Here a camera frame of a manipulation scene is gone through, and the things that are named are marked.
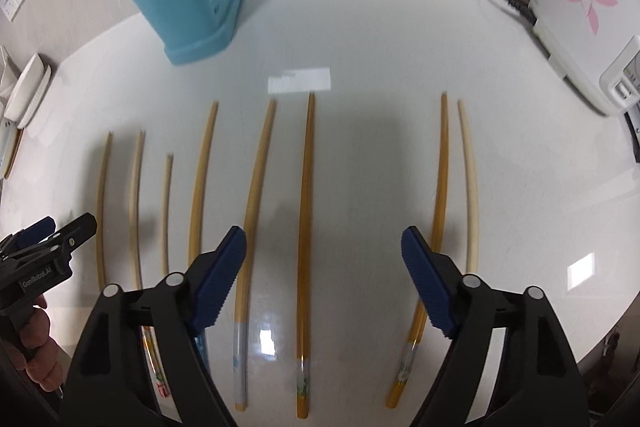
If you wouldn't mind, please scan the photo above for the person's left hand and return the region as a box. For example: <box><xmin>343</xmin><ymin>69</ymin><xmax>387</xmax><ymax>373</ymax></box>
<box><xmin>10</xmin><ymin>295</ymin><xmax>64</xmax><ymax>392</ymax></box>

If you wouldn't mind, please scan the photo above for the plain bamboo chopstick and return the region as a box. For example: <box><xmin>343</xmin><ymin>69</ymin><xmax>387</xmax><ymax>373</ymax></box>
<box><xmin>96</xmin><ymin>131</ymin><xmax>114</xmax><ymax>289</ymax></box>

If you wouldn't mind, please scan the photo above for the bamboo chopstick clear end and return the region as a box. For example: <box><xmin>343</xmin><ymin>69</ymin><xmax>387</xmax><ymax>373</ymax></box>
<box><xmin>233</xmin><ymin>98</ymin><xmax>277</xmax><ymax>412</ymax></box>

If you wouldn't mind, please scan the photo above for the pale cream chopstick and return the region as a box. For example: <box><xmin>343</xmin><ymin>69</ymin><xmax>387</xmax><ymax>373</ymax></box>
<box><xmin>128</xmin><ymin>131</ymin><xmax>145</xmax><ymax>289</ymax></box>

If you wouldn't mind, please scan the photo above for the wooden plate edge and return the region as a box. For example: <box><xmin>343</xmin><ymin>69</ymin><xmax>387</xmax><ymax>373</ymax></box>
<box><xmin>3</xmin><ymin>129</ymin><xmax>24</xmax><ymax>180</ymax></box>

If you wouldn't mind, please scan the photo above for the ivory white chopstick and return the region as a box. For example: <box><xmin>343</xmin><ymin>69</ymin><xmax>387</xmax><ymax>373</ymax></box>
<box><xmin>458</xmin><ymin>100</ymin><xmax>480</xmax><ymax>273</ymax></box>

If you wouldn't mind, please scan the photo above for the bamboo chopstick blue patterned end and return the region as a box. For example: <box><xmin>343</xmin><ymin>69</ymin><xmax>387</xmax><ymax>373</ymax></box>
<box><xmin>188</xmin><ymin>100</ymin><xmax>220</xmax><ymax>373</ymax></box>

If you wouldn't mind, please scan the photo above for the blue patterned white plate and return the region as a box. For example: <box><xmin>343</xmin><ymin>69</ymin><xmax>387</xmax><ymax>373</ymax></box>
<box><xmin>0</xmin><ymin>118</ymin><xmax>17</xmax><ymax>179</ymax></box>

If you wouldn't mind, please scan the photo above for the thin pale chopstick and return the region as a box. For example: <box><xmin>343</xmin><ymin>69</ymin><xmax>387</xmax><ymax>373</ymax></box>
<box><xmin>160</xmin><ymin>154</ymin><xmax>174</xmax><ymax>277</ymax></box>

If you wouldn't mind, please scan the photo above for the white ribbed plate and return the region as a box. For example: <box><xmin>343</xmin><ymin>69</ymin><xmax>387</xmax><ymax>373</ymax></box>
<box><xmin>17</xmin><ymin>65</ymin><xmax>51</xmax><ymax>130</ymax></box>

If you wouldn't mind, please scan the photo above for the dark amber chopstick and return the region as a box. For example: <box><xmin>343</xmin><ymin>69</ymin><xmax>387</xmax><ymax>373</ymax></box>
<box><xmin>296</xmin><ymin>93</ymin><xmax>316</xmax><ymax>419</ymax></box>

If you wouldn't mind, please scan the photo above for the white ceramic bowl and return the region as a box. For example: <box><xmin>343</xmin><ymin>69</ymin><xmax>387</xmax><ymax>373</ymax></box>
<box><xmin>3</xmin><ymin>53</ymin><xmax>46</xmax><ymax>122</ymax></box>

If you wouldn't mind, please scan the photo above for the white floral rice cooker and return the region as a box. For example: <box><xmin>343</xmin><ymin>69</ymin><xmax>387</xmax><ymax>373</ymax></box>
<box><xmin>528</xmin><ymin>0</ymin><xmax>639</xmax><ymax>116</ymax></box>

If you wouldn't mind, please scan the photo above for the black power cable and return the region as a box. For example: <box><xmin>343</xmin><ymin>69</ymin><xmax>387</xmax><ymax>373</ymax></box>
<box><xmin>479</xmin><ymin>0</ymin><xmax>539</xmax><ymax>27</ymax></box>

